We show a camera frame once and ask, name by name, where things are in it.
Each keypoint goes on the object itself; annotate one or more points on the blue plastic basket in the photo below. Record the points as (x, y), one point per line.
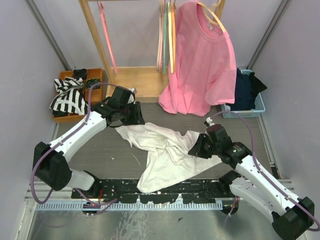
(259, 104)

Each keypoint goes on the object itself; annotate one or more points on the dark navy garment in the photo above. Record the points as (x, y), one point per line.
(244, 99)

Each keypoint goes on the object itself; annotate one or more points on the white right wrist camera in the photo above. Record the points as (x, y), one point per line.
(209, 122)

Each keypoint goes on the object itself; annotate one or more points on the white t shirt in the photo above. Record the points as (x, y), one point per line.
(168, 162)

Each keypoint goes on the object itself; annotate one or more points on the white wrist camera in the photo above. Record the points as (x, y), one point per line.
(132, 97)
(209, 122)

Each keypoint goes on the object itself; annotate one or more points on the wooden clothes rack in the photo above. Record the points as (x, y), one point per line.
(149, 82)

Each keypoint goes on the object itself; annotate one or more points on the green hanger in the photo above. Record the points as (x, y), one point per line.
(164, 40)

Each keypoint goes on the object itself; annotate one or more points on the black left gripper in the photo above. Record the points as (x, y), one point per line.
(138, 118)

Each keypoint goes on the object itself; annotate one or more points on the pink t shirt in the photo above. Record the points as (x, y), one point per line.
(205, 68)

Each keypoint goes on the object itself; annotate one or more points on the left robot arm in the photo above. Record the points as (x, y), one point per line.
(51, 161)

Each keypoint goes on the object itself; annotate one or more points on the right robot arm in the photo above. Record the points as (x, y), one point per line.
(289, 214)

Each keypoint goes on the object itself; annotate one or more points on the yellow hanger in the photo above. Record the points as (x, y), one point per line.
(171, 36)

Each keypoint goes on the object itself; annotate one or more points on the orange wooden organizer tray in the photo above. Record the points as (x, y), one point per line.
(96, 94)

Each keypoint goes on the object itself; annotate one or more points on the green black rolled socks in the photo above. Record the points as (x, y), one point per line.
(93, 83)

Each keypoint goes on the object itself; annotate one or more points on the natural wood hanger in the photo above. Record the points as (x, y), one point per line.
(214, 12)

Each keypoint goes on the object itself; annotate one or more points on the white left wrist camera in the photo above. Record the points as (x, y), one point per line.
(132, 97)

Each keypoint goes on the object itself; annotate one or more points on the black white striped shirt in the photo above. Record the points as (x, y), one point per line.
(70, 97)

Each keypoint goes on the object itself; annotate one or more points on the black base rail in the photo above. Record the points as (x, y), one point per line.
(192, 191)

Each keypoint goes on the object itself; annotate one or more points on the light pink hanger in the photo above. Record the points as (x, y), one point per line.
(160, 35)

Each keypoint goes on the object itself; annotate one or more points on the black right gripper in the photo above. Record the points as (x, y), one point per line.
(197, 150)

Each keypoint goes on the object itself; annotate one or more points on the black garment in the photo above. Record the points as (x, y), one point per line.
(256, 85)

